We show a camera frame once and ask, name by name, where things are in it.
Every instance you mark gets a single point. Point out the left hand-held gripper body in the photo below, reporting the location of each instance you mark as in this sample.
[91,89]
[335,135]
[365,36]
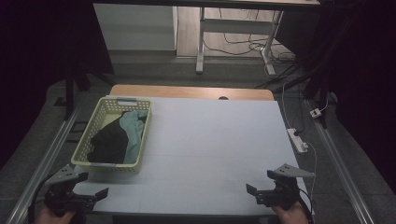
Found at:
[63,199]

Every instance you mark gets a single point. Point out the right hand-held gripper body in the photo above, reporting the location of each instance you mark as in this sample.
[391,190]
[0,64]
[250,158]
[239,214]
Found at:
[281,196]

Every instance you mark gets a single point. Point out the person's right hand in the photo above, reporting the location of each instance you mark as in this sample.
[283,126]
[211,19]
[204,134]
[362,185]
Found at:
[291,217]

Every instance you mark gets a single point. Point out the person's left hand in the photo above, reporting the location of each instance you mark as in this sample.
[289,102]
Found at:
[49,218]

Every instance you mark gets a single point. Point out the white power strip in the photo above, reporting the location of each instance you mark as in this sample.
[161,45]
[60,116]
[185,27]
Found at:
[297,140]

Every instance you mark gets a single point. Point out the black garment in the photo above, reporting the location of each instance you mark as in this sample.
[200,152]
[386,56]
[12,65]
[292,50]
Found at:
[109,143]

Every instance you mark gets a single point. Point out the pale yellow plastic basket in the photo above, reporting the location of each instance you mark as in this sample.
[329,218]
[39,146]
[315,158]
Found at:
[93,123]

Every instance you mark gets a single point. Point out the white table cover sheet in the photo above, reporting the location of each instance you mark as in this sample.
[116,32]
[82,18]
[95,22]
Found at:
[218,140]

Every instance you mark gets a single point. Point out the teal garment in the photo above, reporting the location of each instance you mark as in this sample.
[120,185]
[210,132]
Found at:
[135,130]

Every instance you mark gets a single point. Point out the small white adapter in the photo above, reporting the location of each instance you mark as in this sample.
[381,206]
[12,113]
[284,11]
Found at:
[315,112]

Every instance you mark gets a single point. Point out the black metal stand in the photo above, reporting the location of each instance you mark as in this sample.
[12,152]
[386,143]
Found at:
[69,93]

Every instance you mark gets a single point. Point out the white-legged desk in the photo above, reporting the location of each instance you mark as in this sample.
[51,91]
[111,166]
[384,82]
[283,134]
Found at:
[200,46]

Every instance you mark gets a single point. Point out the aluminium floor rail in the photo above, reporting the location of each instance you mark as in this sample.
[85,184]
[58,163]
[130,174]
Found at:
[339,168]
[40,168]

